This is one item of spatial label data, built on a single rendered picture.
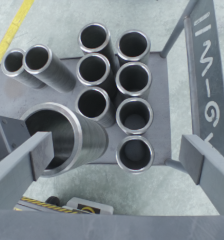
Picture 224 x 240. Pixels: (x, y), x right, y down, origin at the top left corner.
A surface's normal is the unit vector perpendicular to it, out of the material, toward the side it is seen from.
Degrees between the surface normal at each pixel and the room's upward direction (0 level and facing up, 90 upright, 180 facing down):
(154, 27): 0
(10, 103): 0
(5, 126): 90
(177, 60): 0
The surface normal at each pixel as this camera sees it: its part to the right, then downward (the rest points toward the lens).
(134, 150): -0.14, -0.13
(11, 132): 0.87, -0.48
